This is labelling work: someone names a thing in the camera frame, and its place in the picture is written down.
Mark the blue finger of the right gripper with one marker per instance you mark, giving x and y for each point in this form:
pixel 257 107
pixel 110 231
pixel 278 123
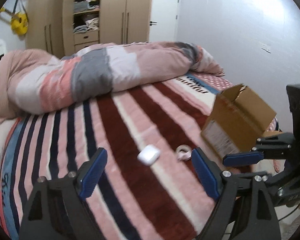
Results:
pixel 243 159

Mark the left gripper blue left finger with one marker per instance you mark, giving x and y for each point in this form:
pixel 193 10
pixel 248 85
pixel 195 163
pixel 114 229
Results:
pixel 90 172

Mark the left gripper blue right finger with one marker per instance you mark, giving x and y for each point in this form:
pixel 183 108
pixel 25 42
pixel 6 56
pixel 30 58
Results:
pixel 208 173

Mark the tape roll with pink dispenser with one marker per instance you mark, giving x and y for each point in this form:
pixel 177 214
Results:
pixel 183 153

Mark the brown cardboard box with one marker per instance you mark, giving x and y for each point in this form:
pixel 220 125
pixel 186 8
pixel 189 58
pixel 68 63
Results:
pixel 239 116

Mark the white earbuds case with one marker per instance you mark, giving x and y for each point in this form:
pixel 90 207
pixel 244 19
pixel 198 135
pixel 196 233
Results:
pixel 149 155

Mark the striped plush blanket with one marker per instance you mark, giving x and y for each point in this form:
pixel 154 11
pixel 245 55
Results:
pixel 132 200

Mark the white door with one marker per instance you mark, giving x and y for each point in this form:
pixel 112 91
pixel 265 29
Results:
pixel 163 20

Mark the wooden wardrobe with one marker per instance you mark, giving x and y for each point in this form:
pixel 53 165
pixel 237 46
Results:
pixel 63 27

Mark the yellow ukulele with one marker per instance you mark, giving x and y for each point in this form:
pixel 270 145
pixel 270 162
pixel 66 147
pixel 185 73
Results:
pixel 19 18

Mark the white wall switch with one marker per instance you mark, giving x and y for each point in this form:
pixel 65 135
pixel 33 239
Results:
pixel 265 47

